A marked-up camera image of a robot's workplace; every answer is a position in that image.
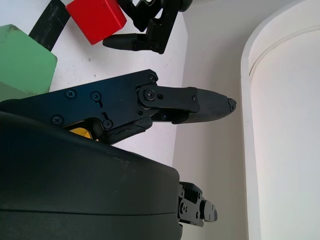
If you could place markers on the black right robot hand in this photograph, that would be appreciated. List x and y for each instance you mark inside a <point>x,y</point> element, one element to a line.
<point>75,180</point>

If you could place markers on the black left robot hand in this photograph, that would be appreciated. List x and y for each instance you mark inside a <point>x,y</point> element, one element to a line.
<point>160,22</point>

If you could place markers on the yellow wooden block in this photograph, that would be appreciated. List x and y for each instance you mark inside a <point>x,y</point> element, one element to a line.
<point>80,131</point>

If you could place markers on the red wooden block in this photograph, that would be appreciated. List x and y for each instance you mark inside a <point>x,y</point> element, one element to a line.
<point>97,17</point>

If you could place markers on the green wooden block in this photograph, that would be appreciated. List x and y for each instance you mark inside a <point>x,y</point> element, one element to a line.
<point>22,62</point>

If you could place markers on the black tape strip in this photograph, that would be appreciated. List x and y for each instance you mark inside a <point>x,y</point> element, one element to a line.
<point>50,22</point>

